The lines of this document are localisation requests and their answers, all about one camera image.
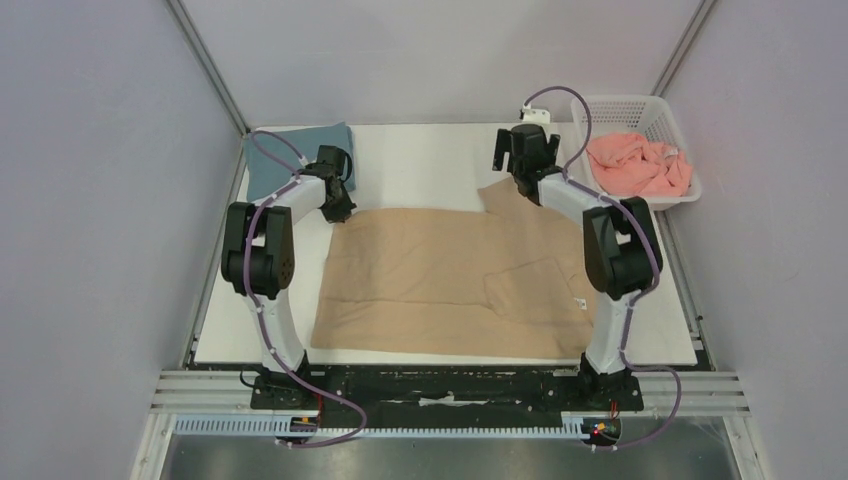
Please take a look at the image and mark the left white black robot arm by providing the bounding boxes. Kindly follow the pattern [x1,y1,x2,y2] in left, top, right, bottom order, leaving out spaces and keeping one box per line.
[220,145,356,408]

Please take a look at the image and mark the white slotted cable duct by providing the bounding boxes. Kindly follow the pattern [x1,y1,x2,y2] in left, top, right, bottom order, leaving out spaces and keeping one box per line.
[174,414,590,440]

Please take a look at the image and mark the purple cable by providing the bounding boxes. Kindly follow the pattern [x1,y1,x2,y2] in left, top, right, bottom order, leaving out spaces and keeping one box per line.
[242,130,369,450]
[523,86,684,453]

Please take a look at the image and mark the white plastic basket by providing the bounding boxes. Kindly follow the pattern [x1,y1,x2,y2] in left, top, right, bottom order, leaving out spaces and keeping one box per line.
[571,95,702,210]

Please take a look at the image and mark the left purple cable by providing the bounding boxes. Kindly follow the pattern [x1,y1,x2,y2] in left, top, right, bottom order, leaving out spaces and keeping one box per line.
[242,130,369,450]

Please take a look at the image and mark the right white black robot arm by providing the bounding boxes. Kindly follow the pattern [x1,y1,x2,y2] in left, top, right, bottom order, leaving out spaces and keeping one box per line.
[492,123,662,408]

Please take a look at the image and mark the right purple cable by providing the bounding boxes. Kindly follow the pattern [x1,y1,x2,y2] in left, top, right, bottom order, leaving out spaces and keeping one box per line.
[523,86,684,453]

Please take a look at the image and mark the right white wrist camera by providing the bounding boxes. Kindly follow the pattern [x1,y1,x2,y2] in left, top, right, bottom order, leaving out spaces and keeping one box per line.
[520,105,551,125]

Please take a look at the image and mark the folded grey-blue t shirt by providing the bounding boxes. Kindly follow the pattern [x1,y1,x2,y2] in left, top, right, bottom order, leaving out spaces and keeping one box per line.
[244,122,357,201]

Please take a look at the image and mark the aluminium frame rail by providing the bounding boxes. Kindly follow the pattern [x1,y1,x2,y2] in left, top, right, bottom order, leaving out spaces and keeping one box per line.
[150,371,751,419]

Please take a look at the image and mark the beige t shirt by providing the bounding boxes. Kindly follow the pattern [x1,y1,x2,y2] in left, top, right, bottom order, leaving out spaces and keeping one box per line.
[311,180,596,360]

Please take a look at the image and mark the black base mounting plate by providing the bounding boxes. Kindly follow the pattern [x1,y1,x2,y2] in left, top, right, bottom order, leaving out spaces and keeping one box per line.
[235,364,645,430]

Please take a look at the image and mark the pink t shirt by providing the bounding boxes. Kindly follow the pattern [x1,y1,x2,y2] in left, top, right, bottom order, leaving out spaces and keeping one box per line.
[586,133,694,197]

